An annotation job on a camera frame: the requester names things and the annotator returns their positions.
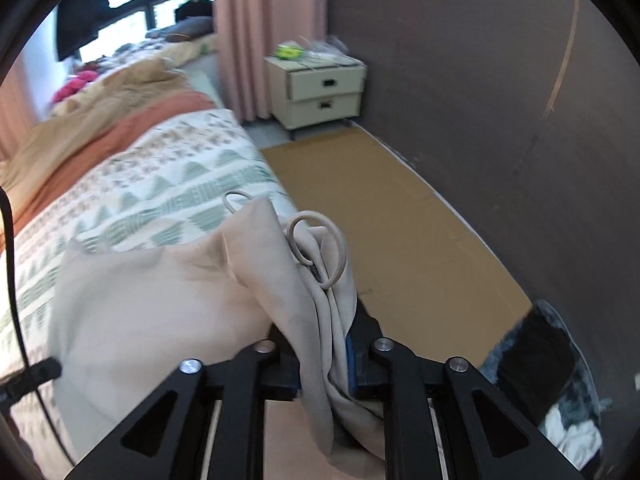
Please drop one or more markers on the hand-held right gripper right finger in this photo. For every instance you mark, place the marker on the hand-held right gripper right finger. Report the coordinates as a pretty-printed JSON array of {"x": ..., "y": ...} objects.
[{"x": 351, "y": 362}]

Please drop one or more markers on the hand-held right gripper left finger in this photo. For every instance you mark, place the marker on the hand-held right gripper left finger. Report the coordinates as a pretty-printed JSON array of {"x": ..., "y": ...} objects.
[{"x": 280, "y": 375}]

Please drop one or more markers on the beige pants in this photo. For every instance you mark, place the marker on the beige pants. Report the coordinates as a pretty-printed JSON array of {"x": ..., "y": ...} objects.
[{"x": 175, "y": 300}]

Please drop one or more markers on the pink clothes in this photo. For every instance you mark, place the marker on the pink clothes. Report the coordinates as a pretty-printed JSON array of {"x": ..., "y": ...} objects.
[{"x": 75, "y": 85}]

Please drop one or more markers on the dark fluffy rug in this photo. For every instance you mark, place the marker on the dark fluffy rug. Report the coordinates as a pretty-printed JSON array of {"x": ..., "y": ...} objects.
[{"x": 545, "y": 360}]

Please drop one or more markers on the patterned white blanket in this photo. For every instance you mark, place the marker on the patterned white blanket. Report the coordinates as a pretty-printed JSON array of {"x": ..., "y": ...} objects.
[{"x": 160, "y": 180}]

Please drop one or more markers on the cream nightstand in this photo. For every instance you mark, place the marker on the cream nightstand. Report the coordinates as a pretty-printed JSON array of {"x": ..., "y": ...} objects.
[{"x": 320, "y": 90}]

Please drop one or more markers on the rust brown quilt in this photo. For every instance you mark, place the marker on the rust brown quilt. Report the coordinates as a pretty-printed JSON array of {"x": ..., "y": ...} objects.
[{"x": 115, "y": 135}]

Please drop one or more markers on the clear plastic bag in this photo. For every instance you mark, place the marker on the clear plastic bag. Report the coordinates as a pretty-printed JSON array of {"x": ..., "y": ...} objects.
[{"x": 327, "y": 52}]

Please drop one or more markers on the green yellow item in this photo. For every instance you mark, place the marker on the green yellow item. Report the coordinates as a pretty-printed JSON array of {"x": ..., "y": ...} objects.
[{"x": 290, "y": 52}]

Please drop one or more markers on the beige comforter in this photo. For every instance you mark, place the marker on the beige comforter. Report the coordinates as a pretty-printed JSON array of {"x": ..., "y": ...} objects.
[{"x": 100, "y": 95}]

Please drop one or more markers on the pink curtain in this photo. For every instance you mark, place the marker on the pink curtain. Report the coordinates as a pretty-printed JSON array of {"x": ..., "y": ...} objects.
[{"x": 270, "y": 25}]

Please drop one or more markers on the dark grey cushion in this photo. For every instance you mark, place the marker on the dark grey cushion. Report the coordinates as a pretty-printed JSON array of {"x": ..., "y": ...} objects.
[{"x": 187, "y": 27}]

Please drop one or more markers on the window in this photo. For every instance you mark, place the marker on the window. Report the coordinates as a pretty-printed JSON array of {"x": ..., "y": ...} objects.
[{"x": 165, "y": 5}]

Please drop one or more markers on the dark hanging cloth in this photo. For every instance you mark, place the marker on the dark hanging cloth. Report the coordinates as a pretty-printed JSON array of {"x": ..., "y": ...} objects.
[{"x": 75, "y": 25}]

